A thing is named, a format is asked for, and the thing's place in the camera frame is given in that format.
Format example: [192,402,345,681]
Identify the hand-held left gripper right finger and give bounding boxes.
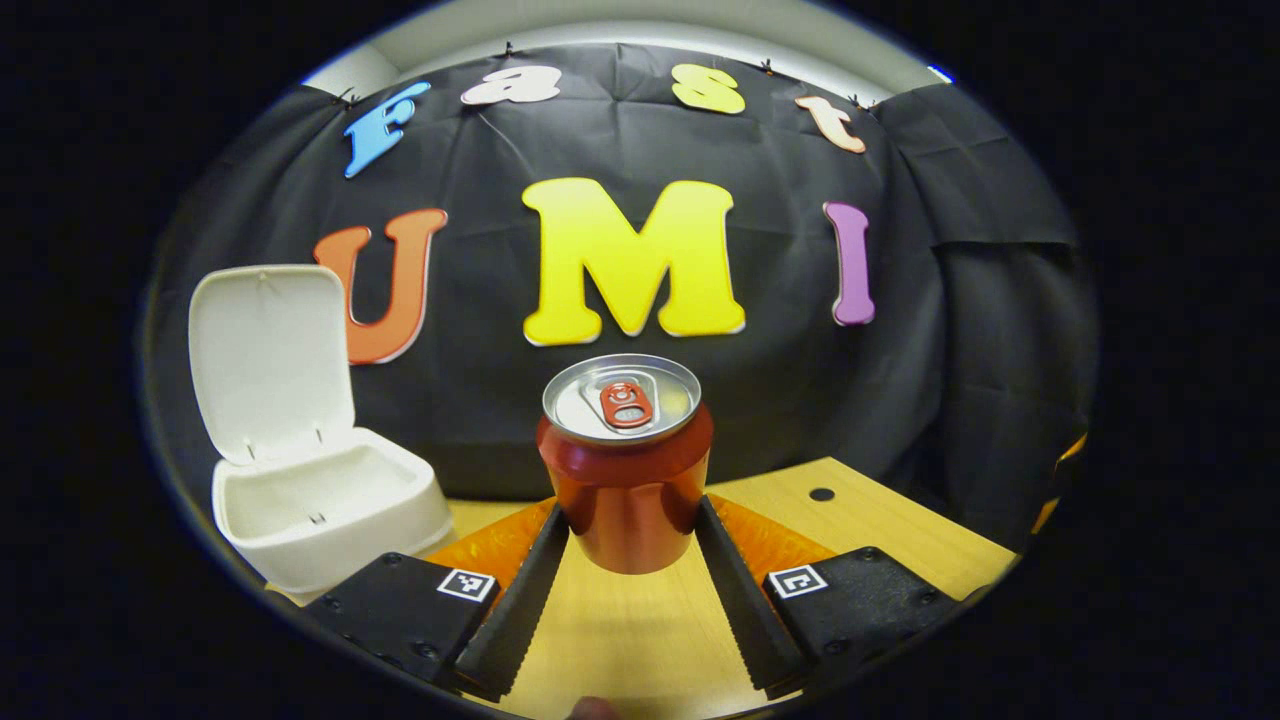
[693,494,966,699]

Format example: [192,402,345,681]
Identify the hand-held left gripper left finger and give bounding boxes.
[305,500,571,703]

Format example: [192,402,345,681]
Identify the red pop can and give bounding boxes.
[535,353,716,575]

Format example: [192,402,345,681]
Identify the white desktop garbage bin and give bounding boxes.
[188,264,456,596]

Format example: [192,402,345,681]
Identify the black backdrop cloth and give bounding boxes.
[145,42,1101,556]

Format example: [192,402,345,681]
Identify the row of black cloth clips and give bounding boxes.
[335,40,871,109]

